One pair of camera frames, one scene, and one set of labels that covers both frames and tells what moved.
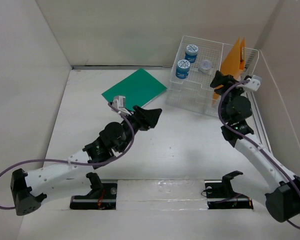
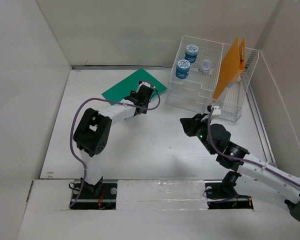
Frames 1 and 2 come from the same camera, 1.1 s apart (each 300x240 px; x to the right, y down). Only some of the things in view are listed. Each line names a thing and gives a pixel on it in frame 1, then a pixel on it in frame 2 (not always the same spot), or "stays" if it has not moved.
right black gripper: [220, 79] to [190, 124]
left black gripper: [145, 118] to [133, 94]
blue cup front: [183, 68] stays
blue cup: [191, 52] stays
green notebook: [138, 88] stays
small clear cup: [205, 65] stays
